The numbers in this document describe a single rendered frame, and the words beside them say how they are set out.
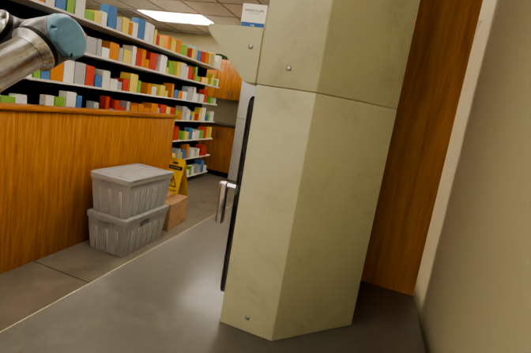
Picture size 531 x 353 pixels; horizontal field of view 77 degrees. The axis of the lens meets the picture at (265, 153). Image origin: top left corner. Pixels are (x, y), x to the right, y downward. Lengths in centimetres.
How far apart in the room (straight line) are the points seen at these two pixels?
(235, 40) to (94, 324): 57
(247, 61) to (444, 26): 55
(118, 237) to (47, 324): 228
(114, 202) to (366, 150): 250
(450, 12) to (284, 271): 73
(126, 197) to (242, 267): 225
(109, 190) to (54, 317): 223
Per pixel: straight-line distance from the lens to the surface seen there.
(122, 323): 74
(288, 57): 60
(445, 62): 97
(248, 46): 63
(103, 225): 307
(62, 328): 74
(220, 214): 71
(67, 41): 105
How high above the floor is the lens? 137
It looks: 8 degrees down
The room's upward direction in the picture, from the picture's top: 9 degrees clockwise
